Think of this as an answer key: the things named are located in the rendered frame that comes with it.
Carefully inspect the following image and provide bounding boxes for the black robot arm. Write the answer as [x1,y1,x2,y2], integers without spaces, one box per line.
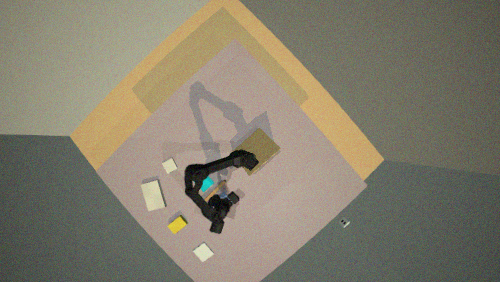
[184,149,259,234]

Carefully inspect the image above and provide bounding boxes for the tan wooden plank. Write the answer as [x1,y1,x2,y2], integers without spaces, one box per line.
[204,180,226,202]

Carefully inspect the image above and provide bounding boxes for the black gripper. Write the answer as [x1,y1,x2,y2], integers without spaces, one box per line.
[221,191,239,211]

